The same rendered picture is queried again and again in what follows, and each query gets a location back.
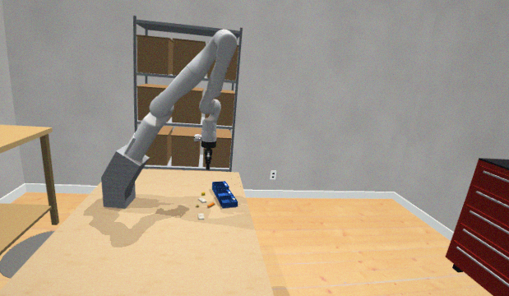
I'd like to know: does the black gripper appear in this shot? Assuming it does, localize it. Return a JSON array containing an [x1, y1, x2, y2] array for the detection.
[[201, 141, 216, 171]]

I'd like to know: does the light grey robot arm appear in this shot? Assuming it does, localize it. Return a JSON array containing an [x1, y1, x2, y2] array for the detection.
[[124, 30, 238, 160]]

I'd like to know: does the blue three-compartment bin rack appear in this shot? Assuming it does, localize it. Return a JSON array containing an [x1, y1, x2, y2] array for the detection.
[[212, 181, 238, 208]]

